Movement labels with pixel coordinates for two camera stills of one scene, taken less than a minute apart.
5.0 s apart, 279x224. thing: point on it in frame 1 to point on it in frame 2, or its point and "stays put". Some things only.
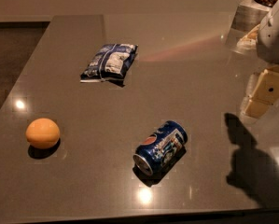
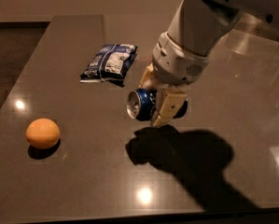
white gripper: (273, 36) to (177, 64)
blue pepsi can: (160, 148) to (141, 103)
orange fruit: (42, 133) stays put
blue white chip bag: (110, 62) stays put
